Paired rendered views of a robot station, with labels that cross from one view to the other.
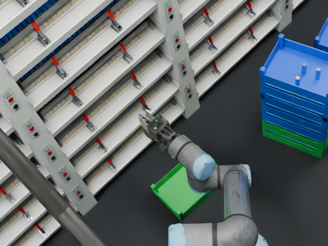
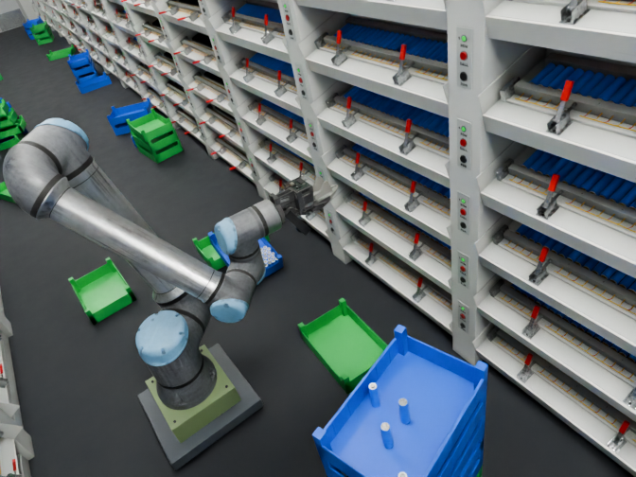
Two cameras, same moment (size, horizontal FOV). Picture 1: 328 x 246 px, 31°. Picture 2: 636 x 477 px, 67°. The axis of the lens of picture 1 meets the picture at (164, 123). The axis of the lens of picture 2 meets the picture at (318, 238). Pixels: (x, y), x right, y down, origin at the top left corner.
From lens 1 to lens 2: 2.05 m
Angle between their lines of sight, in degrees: 59
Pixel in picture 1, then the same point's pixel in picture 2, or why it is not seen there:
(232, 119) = not seen: hidden behind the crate
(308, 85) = (375, 424)
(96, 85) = (371, 132)
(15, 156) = not seen: outside the picture
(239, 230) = (17, 166)
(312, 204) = not seen: outside the picture
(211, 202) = (317, 371)
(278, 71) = (415, 377)
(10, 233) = (291, 173)
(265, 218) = (275, 435)
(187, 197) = (329, 344)
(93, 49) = (371, 72)
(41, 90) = (323, 55)
